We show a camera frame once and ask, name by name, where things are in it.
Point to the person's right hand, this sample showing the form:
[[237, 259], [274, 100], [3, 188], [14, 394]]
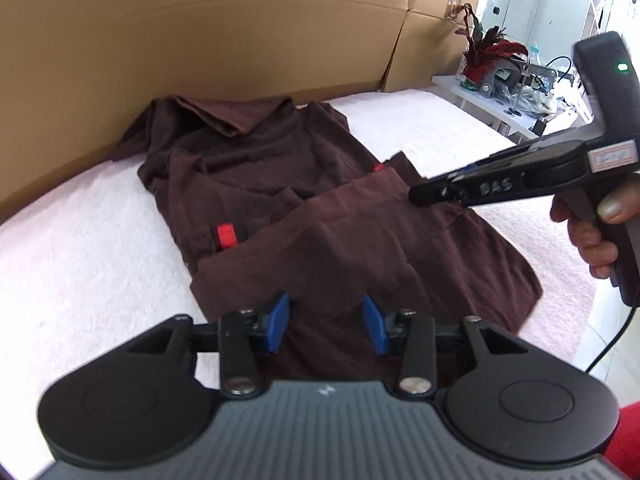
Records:
[[595, 252]]

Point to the white cabinet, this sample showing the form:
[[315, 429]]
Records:
[[550, 20]]

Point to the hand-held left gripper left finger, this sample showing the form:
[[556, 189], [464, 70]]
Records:
[[277, 325]]

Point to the brown cardboard panel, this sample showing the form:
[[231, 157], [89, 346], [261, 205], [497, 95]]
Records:
[[425, 45], [200, 35]]

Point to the dark brown sweater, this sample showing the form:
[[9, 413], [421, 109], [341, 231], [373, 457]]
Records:
[[325, 240]]

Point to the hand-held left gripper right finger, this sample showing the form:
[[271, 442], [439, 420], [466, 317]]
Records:
[[376, 325]]

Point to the white desk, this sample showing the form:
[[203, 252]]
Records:
[[460, 91]]

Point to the red-leaved plant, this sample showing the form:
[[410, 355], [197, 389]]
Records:
[[492, 47]]

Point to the person's red clothing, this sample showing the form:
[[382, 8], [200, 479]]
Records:
[[627, 435]]

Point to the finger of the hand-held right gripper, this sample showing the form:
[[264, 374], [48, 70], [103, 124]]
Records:
[[440, 192], [495, 162]]

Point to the grey metal stand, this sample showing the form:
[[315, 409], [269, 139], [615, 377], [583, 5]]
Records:
[[492, 84]]

